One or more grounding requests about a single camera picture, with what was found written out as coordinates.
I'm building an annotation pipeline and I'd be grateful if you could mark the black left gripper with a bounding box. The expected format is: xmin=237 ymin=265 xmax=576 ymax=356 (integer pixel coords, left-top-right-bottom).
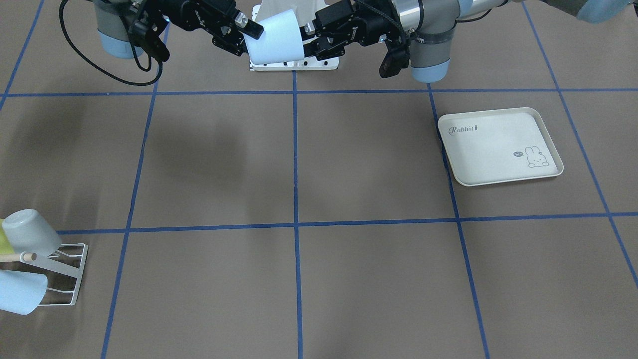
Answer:
xmin=300 ymin=0 xmax=405 ymax=60

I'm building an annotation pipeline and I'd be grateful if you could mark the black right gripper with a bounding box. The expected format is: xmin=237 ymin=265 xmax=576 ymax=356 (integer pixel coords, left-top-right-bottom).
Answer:
xmin=146 ymin=0 xmax=264 ymax=55

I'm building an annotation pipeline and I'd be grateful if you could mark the grey plastic cup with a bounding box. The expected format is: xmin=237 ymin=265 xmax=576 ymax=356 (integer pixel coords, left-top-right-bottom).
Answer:
xmin=1 ymin=209 xmax=62 ymax=256

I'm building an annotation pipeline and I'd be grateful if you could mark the light blue plastic cup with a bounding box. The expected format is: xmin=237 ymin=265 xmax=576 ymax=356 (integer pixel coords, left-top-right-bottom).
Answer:
xmin=0 ymin=270 xmax=48 ymax=315

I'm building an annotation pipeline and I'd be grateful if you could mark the yellow plastic cup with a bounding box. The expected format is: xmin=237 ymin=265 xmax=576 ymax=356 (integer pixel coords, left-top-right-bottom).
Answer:
xmin=0 ymin=218 xmax=14 ymax=255

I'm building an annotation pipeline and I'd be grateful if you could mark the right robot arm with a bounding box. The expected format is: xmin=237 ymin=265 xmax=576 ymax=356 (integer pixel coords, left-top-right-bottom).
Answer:
xmin=93 ymin=0 xmax=264 ymax=63

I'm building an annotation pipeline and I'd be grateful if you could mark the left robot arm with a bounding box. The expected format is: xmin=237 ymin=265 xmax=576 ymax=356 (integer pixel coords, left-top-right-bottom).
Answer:
xmin=300 ymin=0 xmax=507 ymax=83

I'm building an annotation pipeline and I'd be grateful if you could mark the cream plastic tray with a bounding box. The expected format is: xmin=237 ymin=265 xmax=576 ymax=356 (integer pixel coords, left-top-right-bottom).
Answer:
xmin=438 ymin=107 xmax=564 ymax=186

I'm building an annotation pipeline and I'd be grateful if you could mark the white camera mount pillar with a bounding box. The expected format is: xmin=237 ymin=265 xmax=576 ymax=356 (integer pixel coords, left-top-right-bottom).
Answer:
xmin=250 ymin=0 xmax=339 ymax=71

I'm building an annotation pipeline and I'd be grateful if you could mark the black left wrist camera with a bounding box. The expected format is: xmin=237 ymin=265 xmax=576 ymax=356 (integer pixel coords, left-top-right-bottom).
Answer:
xmin=379 ymin=42 xmax=410 ymax=79

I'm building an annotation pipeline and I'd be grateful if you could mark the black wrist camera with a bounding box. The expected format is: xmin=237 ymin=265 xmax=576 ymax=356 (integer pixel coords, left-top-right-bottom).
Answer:
xmin=379 ymin=42 xmax=410 ymax=79
xmin=125 ymin=7 xmax=169 ymax=63

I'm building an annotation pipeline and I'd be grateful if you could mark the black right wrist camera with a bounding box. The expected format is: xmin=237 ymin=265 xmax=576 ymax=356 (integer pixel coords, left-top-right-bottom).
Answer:
xmin=125 ymin=7 xmax=169 ymax=63

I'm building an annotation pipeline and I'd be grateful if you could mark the white wire cup rack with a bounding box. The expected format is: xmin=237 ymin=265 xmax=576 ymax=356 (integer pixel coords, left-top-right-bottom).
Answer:
xmin=1 ymin=243 xmax=89 ymax=308

